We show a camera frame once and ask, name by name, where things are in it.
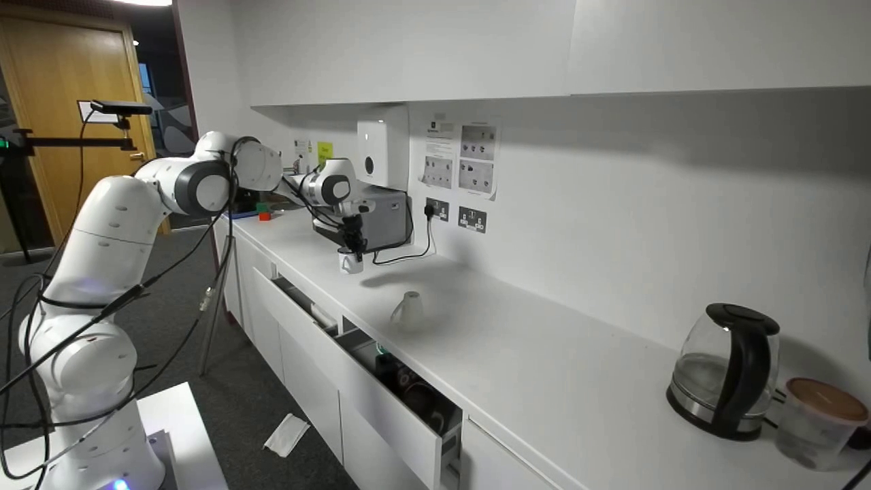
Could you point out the wooden door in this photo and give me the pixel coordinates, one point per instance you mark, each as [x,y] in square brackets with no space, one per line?
[55,64]

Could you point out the steel wall socket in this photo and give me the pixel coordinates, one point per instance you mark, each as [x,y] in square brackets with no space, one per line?
[473,218]
[440,211]

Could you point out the white upper wall cabinet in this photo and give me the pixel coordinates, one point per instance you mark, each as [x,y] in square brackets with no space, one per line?
[409,45]
[726,41]

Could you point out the plain white mug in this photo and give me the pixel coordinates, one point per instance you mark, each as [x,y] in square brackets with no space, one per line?
[409,311]

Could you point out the ceiling light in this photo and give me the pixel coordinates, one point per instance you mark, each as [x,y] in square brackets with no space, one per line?
[142,5]

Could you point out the white base cabinet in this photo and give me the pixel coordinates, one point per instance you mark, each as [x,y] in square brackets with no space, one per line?
[302,371]

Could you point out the grey microwave oven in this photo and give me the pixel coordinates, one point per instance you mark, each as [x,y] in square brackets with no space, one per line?
[389,218]

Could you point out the yellow green wall sign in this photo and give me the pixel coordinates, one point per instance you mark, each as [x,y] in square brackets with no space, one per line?
[325,152]

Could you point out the white kitchen drawer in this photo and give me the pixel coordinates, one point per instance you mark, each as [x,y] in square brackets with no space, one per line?
[291,303]
[398,436]

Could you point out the white paper sheet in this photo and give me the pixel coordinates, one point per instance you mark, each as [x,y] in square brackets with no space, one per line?
[287,433]

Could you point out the small red block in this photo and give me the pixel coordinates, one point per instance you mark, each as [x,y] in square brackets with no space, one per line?
[265,217]

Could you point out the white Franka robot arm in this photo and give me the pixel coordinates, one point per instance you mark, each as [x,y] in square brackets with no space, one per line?
[111,235]

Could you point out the grey tripod leg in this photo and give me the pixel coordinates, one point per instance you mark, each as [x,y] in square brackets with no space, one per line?
[212,335]

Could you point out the black camera stand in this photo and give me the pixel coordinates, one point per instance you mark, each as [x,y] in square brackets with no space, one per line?
[72,142]

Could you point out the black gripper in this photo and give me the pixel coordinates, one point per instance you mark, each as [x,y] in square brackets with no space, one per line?
[344,230]

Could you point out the white robot base table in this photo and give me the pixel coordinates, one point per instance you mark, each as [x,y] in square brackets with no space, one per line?
[187,436]

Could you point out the white instruction sheet with logo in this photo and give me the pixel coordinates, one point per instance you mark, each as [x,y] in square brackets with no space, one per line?
[440,169]

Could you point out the white paper towel dispenser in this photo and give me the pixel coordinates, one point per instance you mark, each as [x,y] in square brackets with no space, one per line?
[371,153]

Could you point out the wall power sockets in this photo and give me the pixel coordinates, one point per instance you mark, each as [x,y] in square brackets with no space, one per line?
[478,160]

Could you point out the plastic tub with brown lid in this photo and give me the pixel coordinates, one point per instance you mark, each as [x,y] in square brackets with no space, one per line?
[819,422]

